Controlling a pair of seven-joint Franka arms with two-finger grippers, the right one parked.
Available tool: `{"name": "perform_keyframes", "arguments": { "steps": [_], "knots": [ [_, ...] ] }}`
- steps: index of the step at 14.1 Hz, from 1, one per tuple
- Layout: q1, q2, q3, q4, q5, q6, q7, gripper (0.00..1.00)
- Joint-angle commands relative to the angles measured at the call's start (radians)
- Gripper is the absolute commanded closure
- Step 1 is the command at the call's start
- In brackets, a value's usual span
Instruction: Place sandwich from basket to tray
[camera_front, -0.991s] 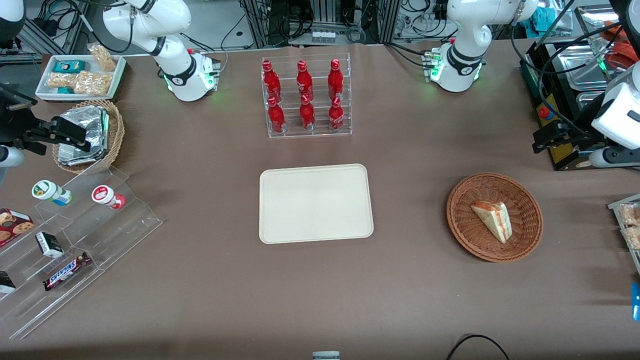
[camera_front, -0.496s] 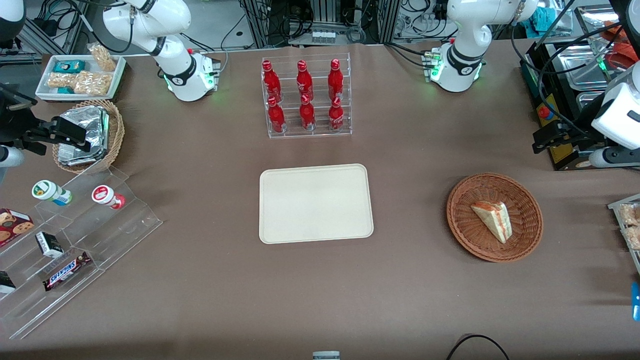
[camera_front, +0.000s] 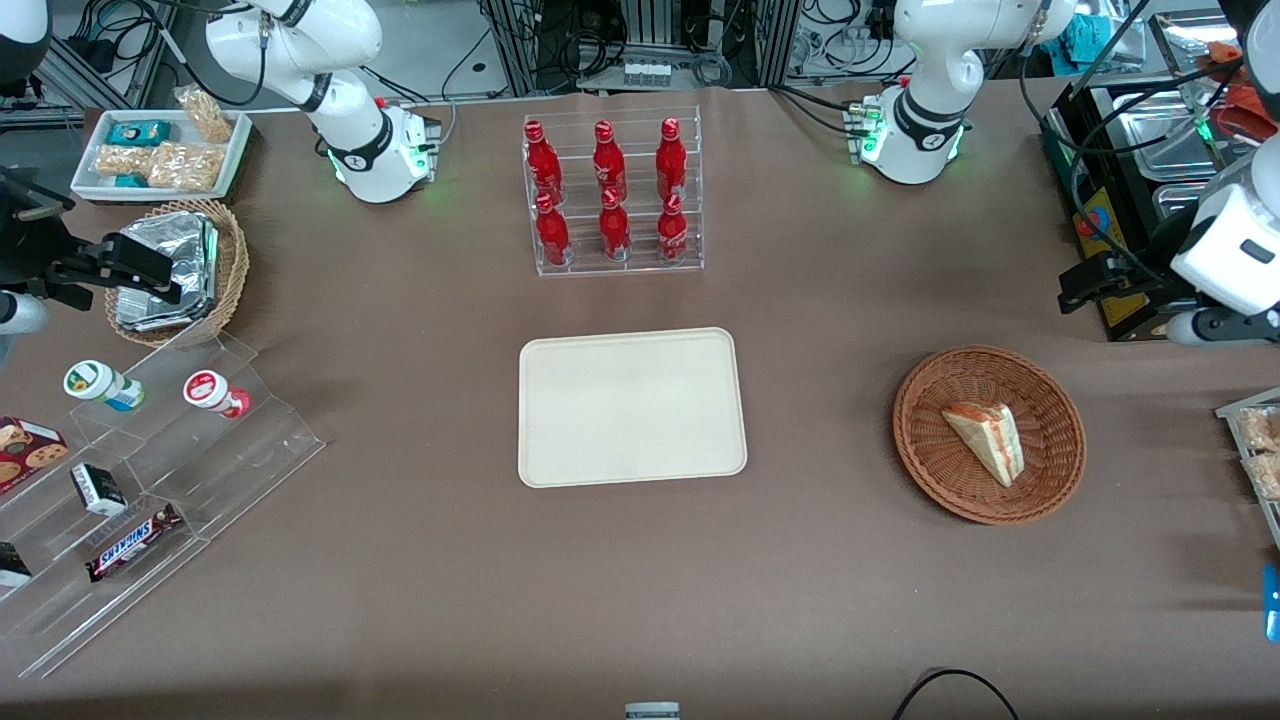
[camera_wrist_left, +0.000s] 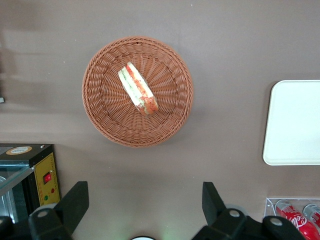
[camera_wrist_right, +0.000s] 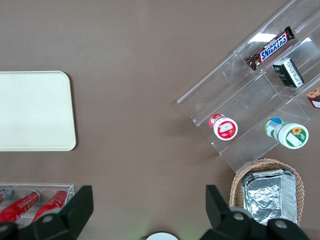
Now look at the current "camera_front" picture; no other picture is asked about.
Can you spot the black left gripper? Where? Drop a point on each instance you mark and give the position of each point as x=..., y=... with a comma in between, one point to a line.
x=1143, y=273

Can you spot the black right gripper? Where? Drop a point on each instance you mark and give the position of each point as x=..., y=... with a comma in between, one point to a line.
x=30, y=252

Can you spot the triangular sandwich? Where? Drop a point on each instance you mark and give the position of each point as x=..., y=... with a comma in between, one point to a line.
x=990, y=440

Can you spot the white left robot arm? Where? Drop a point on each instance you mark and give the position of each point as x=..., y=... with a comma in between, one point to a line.
x=915, y=130

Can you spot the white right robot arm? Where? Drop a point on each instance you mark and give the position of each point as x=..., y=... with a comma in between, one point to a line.
x=370, y=150

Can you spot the tan deep wicker basket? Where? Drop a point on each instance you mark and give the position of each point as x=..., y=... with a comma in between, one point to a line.
x=232, y=265

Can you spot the white rectangular snack tray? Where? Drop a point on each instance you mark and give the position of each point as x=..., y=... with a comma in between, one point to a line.
x=90, y=185

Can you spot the clear acrylic snack tray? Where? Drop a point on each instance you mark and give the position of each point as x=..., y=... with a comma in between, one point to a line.
x=1245, y=405

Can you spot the brown round wicker basket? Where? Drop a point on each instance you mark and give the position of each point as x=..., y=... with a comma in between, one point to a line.
x=960, y=490

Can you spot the beige plastic tray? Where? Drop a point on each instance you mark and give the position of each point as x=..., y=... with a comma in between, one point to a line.
x=630, y=410

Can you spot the silver foil wrapped package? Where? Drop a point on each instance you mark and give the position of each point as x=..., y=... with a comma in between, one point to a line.
x=150, y=315
x=170, y=245

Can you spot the black food warmer cabinet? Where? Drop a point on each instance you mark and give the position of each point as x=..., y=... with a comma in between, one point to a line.
x=1125, y=320

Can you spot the large bag of puffed snacks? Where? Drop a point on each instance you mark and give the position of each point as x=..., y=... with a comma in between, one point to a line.
x=188, y=167

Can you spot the small bag of puffed snacks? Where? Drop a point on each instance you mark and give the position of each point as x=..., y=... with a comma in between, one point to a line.
x=122, y=161

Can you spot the green lid yogurt cup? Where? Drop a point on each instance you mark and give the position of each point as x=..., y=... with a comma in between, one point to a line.
x=95, y=383

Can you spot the red lid yogurt cup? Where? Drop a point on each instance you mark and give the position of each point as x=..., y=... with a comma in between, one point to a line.
x=210, y=390

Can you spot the steel food pan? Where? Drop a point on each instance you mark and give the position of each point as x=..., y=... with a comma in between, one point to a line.
x=1150, y=135
x=1180, y=200

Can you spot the teal snack box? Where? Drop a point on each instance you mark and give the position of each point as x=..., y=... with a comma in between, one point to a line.
x=138, y=133

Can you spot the clear bag of puffed snacks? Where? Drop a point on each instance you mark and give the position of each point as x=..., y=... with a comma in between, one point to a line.
x=207, y=115

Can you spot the clear acrylic stepped shelf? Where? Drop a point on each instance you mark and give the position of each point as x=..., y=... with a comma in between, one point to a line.
x=240, y=450

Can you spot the red cookie box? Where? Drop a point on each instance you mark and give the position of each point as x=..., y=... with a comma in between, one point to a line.
x=25, y=455

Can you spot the small black white carton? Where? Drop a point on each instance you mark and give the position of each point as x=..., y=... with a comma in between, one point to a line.
x=98, y=490

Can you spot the wrapped pastry snack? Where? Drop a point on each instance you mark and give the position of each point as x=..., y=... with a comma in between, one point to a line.
x=1268, y=476
x=1262, y=430

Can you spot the red fried food piece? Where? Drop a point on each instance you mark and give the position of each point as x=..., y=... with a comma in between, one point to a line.
x=1225, y=52
x=1245, y=115

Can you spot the teal plastic packet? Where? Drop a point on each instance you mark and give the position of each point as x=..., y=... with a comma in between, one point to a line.
x=1082, y=40

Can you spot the Snickers chocolate bar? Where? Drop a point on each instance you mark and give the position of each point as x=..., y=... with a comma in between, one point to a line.
x=130, y=545

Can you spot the black white snack pack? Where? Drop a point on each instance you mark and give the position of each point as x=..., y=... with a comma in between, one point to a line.
x=12, y=566

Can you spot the blue plastic object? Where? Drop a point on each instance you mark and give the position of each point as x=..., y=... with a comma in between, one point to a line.
x=1272, y=605

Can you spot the red cola bottle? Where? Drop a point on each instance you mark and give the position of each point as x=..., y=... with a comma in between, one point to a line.
x=552, y=238
x=542, y=165
x=614, y=232
x=671, y=162
x=672, y=234
x=609, y=165

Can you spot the clear acrylic bottle rack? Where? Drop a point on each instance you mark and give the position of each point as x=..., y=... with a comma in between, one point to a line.
x=640, y=268

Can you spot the white terminal block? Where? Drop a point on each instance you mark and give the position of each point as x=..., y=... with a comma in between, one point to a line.
x=646, y=73

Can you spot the grey metal device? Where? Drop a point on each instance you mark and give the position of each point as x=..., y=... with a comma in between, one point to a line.
x=652, y=712

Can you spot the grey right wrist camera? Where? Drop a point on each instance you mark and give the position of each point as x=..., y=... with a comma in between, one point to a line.
x=20, y=313

